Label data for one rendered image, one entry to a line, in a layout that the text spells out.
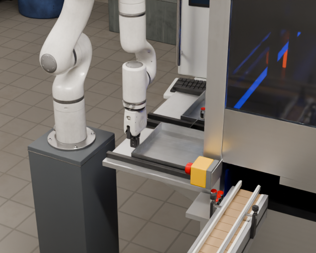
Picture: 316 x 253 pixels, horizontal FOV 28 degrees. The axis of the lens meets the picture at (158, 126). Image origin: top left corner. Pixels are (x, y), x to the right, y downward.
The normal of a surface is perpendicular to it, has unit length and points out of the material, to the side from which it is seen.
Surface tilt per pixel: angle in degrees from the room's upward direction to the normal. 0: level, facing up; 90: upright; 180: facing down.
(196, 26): 90
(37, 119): 0
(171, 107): 0
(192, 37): 90
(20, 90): 0
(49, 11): 90
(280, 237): 90
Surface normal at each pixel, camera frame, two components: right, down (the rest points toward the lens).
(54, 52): -0.20, 0.10
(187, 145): 0.00, -0.87
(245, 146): -0.44, 0.44
